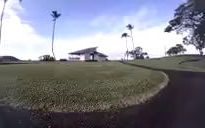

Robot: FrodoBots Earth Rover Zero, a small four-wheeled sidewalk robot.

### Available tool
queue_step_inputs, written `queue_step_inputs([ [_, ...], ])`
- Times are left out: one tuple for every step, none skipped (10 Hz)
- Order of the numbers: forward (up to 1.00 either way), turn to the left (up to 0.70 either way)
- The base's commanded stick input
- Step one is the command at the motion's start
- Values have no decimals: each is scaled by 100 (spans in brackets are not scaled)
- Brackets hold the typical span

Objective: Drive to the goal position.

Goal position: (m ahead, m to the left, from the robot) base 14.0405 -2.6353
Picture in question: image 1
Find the grey roofed white building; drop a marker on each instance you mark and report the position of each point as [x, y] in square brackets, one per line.
[90, 53]

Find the dark asphalt path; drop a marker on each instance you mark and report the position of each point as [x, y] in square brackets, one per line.
[190, 100]

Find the tall palm tree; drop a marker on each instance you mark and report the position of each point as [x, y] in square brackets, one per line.
[126, 46]
[132, 36]
[1, 26]
[53, 36]

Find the low dark building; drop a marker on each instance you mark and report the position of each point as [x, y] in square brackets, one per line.
[6, 59]

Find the large dark spreading tree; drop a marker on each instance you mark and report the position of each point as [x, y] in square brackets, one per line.
[200, 20]

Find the small dark tree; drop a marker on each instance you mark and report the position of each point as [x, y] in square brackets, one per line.
[176, 50]

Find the grass lawn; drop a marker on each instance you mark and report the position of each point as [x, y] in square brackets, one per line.
[73, 80]

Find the dark bush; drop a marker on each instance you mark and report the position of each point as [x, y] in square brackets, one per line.
[46, 58]

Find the grass slope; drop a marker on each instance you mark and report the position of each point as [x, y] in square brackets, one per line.
[163, 62]

